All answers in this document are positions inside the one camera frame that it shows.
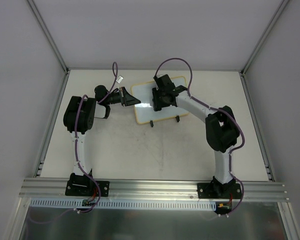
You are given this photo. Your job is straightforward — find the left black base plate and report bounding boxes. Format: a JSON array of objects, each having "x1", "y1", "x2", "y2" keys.
[{"x1": 65, "y1": 173, "x2": 110, "y2": 197}]

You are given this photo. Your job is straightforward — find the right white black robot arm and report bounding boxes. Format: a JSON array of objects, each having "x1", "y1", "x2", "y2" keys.
[{"x1": 152, "y1": 74, "x2": 240, "y2": 198}]

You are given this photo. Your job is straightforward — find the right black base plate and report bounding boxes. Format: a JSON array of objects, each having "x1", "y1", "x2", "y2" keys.
[{"x1": 196, "y1": 177, "x2": 243, "y2": 199}]

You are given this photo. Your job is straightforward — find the yellow framed whiteboard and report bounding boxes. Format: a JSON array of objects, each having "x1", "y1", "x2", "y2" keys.
[{"x1": 130, "y1": 80, "x2": 189, "y2": 124}]

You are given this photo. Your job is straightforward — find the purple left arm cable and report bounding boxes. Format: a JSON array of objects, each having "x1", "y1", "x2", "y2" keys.
[{"x1": 27, "y1": 60, "x2": 123, "y2": 224}]

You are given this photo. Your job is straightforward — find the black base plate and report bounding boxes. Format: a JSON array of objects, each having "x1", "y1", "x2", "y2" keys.
[
  {"x1": 196, "y1": 177, "x2": 243, "y2": 199},
  {"x1": 65, "y1": 173, "x2": 110, "y2": 197}
]

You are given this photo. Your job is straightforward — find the left aluminium frame post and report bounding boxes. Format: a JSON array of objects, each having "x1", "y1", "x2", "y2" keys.
[{"x1": 25, "y1": 0, "x2": 69, "y2": 74}]

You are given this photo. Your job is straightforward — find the right aluminium frame post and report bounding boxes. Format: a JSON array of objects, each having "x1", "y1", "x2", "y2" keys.
[{"x1": 240, "y1": 0, "x2": 291, "y2": 76}]

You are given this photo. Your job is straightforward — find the aluminium frame post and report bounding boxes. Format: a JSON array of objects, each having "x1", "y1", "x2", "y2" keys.
[
  {"x1": 25, "y1": 0, "x2": 69, "y2": 74},
  {"x1": 240, "y1": 0, "x2": 291, "y2": 76}
]

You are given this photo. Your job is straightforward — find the aluminium mounting rail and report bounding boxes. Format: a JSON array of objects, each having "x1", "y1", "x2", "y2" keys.
[{"x1": 18, "y1": 177, "x2": 290, "y2": 203}]

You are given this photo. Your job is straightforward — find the white slotted cable duct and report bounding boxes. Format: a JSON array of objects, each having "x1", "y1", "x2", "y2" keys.
[{"x1": 29, "y1": 198, "x2": 217, "y2": 211}]

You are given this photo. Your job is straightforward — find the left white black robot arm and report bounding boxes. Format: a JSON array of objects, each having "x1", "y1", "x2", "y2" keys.
[{"x1": 63, "y1": 85, "x2": 141, "y2": 195}]

